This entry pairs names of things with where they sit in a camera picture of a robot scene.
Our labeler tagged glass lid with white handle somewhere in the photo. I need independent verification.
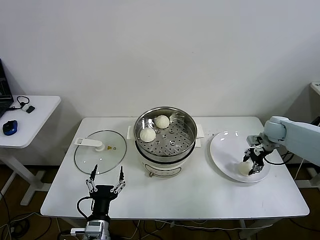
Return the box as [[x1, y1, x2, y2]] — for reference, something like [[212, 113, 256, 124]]
[[74, 129, 128, 175]]

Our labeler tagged black cable with plug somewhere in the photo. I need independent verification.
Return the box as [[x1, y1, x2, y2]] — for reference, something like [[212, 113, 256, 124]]
[[279, 118, 320, 162]]

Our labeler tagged blue and black mouse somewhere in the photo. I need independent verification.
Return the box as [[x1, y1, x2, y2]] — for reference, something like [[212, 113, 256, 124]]
[[1, 119, 19, 136]]

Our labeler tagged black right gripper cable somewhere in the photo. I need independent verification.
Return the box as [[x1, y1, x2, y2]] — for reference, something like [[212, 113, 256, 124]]
[[263, 149, 296, 166]]

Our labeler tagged black floor cable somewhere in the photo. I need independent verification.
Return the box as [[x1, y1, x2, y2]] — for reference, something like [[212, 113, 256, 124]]
[[0, 191, 13, 240]]

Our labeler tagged stainless steel steamer pot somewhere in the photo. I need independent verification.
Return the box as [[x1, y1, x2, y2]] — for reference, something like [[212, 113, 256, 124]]
[[126, 124, 205, 179]]

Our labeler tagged thin black looped cable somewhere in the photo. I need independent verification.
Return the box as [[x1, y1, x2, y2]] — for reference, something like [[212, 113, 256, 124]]
[[7, 95, 31, 111]]

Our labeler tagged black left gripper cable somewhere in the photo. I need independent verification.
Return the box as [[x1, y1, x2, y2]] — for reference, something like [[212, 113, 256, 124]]
[[76, 196, 95, 221]]

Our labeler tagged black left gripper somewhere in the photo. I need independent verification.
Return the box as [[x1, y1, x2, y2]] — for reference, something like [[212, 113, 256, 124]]
[[85, 163, 127, 221]]

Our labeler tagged white oval plate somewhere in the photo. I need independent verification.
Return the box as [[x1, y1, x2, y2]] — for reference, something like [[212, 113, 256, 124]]
[[209, 130, 272, 184]]

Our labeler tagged black monitor screen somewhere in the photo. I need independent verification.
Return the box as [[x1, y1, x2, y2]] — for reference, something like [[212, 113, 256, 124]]
[[0, 58, 15, 118]]

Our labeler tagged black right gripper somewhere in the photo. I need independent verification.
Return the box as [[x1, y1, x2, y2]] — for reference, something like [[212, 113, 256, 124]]
[[241, 147, 266, 176]]

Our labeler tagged white steamed baozi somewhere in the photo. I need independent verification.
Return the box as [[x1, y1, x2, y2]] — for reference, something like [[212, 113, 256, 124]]
[[238, 161, 253, 176], [139, 128, 157, 143], [154, 114, 171, 130]]

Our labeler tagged white side table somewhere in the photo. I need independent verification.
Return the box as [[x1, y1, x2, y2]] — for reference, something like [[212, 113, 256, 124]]
[[0, 94, 62, 207]]

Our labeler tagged white desk with foot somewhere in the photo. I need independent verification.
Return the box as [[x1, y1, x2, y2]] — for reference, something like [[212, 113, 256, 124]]
[[296, 81, 320, 190]]

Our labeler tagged white hanging cable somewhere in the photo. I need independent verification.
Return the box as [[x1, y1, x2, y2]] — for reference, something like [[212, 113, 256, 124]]
[[293, 157, 305, 181]]

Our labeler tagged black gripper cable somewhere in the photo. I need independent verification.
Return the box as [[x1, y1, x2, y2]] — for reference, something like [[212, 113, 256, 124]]
[[76, 196, 95, 221], [263, 149, 296, 166]]

